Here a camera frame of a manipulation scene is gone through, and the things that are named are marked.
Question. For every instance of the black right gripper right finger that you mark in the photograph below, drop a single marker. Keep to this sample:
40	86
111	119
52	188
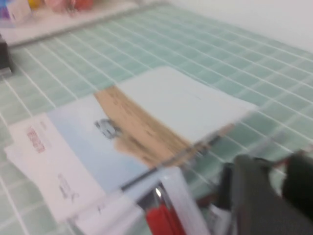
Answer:
300	183

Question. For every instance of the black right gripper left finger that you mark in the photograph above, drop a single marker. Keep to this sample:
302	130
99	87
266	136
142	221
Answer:
256	208

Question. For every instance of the all white marker pen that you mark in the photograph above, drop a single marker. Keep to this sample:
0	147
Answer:
188	208

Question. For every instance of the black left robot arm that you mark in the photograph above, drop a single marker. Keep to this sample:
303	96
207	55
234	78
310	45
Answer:
5	54

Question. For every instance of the green checked tablecloth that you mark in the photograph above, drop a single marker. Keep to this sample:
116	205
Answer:
195	49

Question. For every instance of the red object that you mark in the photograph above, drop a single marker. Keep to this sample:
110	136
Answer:
83	4

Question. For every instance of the white tray with items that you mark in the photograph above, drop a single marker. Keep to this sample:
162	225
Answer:
49	27

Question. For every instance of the pink object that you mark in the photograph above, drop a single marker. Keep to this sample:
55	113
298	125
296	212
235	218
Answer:
57	5

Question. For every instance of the yellow round object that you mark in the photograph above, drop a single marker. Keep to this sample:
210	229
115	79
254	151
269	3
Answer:
35	3

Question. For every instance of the purple and white box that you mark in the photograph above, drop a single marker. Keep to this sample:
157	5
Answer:
14	11

